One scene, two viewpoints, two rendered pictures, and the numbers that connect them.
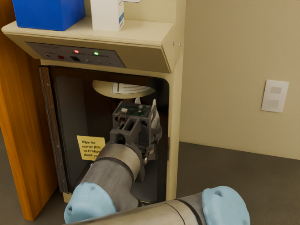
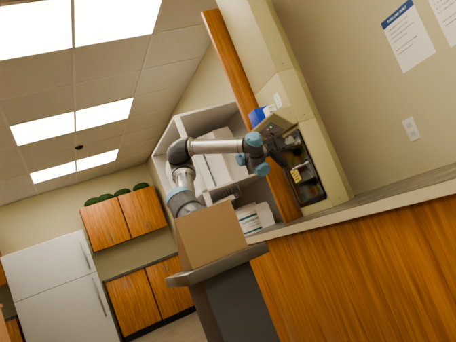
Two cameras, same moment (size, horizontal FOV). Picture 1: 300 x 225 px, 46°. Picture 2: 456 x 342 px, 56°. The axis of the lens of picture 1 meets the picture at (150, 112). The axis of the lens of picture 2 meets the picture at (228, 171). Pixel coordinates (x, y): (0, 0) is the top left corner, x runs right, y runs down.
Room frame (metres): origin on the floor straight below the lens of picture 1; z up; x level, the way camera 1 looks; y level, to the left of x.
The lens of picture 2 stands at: (-1.00, -1.54, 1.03)
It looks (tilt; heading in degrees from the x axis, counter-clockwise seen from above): 7 degrees up; 52
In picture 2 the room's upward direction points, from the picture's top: 21 degrees counter-clockwise
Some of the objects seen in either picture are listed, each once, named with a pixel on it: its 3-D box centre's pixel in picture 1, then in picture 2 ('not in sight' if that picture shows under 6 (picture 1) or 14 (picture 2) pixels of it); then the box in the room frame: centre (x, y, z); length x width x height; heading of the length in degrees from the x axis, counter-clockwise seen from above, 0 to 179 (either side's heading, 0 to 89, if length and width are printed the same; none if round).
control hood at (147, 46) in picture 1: (91, 49); (273, 127); (0.68, 0.12, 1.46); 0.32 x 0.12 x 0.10; 75
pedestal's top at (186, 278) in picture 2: not in sight; (214, 265); (-0.13, -0.12, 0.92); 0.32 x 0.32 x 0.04; 78
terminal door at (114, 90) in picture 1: (108, 144); (298, 169); (0.73, 0.11, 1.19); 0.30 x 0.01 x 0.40; 75
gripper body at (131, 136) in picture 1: (131, 136); (273, 146); (0.55, 0.04, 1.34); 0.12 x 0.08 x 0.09; 165
